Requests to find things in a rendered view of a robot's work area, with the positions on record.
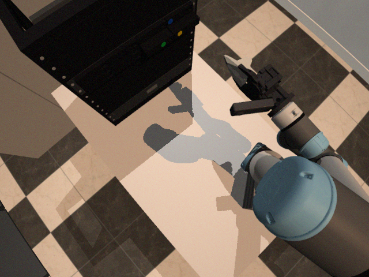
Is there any black open-frame server rack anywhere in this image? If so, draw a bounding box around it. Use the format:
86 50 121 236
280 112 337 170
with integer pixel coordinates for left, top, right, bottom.
0 0 200 126

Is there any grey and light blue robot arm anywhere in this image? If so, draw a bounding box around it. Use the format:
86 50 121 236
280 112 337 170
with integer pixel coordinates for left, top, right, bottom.
240 102 369 277

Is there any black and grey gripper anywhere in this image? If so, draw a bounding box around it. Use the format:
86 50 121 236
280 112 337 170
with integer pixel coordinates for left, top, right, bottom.
224 55 295 118

